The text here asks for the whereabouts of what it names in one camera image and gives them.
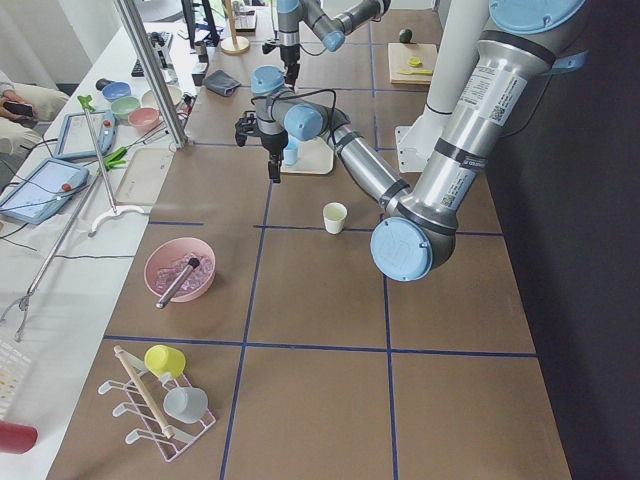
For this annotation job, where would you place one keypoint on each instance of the blue cup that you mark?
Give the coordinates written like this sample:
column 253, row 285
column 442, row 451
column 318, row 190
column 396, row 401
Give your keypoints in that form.
column 290, row 154

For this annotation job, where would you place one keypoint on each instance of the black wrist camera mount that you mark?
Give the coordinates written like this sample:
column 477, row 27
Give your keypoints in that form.
column 270, row 45
column 246, row 127

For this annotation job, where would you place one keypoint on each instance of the teach pendant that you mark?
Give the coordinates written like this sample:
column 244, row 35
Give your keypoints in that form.
column 45, row 191
column 74, row 139

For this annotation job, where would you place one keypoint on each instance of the aluminium frame post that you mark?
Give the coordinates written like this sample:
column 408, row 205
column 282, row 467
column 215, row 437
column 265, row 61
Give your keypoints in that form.
column 134, row 27

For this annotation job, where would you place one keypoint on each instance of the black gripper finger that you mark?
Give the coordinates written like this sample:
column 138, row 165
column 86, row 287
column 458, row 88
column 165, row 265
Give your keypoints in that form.
column 274, row 168
column 291, row 74

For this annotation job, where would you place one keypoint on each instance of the white perforated basket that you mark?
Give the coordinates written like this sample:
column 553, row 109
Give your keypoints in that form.
column 17, row 361

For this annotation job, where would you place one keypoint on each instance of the green bowl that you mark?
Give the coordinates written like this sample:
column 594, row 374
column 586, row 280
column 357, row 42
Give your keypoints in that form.
column 124, row 106

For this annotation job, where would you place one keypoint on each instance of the far teach pendant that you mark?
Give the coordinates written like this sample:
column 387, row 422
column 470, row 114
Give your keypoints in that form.
column 74, row 139

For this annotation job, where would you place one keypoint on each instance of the white wire cup rack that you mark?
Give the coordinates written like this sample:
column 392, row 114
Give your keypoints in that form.
column 152, row 423

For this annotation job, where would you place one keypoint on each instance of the long metal reacher grabber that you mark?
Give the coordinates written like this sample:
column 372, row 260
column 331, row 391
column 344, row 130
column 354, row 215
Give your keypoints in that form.
column 114, row 211

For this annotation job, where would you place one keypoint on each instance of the dark green avocado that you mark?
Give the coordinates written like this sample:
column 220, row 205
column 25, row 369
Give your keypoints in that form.
column 405, row 36

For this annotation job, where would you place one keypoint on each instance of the wooden cutting board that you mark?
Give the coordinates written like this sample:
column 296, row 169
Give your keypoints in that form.
column 399, row 53

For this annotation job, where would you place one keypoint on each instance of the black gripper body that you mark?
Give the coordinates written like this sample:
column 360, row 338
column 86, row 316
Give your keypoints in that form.
column 289, row 54
column 271, row 144

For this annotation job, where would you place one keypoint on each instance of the cream rabbit tray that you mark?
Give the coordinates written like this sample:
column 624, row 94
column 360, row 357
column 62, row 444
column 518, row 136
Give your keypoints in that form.
column 315, row 158

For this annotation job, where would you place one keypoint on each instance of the red cylinder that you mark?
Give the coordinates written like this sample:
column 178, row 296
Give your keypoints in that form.
column 17, row 438

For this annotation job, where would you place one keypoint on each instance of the near teach pendant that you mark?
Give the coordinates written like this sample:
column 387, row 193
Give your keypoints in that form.
column 45, row 191

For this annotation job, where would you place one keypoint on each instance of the yellow cup on rack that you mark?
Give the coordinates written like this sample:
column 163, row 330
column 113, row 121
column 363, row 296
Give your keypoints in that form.
column 162, row 359

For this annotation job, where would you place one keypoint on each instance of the blue bowl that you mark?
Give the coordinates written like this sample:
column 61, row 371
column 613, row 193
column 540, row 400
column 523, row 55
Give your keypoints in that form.
column 116, row 90

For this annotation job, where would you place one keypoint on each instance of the seated person grey hoodie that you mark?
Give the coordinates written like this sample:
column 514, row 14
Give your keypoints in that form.
column 22, row 107

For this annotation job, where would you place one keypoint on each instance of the wooden stand round base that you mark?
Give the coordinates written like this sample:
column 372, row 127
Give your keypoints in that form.
column 234, row 44

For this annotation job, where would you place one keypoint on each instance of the grey cup on rack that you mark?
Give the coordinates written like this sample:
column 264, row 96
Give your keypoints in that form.
column 186, row 404

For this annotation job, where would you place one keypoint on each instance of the white camera pole base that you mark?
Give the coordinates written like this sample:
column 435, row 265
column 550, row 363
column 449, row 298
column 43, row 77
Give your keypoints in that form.
column 456, row 59

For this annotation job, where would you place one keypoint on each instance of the yellow-green plastic knife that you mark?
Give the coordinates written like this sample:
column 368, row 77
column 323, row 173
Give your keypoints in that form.
column 422, row 72

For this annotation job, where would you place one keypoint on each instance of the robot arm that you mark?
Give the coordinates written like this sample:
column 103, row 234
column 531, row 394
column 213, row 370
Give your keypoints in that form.
column 331, row 31
column 489, row 51

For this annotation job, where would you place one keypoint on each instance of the grey folded cloth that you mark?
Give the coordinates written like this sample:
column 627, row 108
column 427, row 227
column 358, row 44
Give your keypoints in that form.
column 220, row 83

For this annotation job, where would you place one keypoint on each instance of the cream cup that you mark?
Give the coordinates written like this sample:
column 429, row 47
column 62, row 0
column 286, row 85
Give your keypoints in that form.
column 334, row 216

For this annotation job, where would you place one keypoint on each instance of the pink bowl on side table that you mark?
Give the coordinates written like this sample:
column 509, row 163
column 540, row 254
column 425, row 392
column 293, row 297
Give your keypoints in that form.
column 144, row 119

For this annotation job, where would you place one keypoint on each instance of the pink bowl with ice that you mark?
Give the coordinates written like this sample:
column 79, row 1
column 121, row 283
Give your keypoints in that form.
column 168, row 260

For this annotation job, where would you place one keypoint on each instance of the spare cream tray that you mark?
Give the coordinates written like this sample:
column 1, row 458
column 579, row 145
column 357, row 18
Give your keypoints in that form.
column 144, row 177

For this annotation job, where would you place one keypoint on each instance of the yellow lemon slices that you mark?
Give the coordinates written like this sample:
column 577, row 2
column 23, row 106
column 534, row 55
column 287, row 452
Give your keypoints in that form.
column 413, row 62

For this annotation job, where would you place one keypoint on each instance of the wooden rolling pin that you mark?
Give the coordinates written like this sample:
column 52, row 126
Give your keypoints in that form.
column 127, row 361

